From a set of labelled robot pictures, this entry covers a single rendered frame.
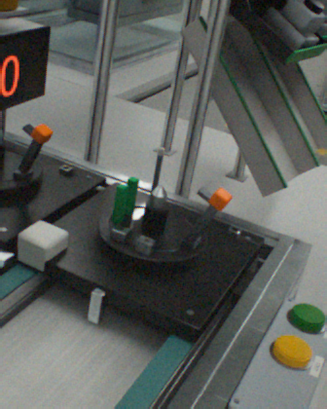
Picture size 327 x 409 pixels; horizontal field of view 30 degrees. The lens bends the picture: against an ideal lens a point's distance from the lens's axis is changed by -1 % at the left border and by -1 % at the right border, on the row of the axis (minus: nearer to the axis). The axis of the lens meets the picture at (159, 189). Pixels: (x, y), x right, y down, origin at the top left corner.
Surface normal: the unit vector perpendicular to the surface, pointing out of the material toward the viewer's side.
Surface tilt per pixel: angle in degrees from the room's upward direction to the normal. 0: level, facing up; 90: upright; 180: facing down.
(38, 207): 0
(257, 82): 90
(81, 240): 0
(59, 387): 0
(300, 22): 87
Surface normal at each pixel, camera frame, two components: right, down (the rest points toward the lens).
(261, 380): 0.17, -0.88
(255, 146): -0.58, 0.28
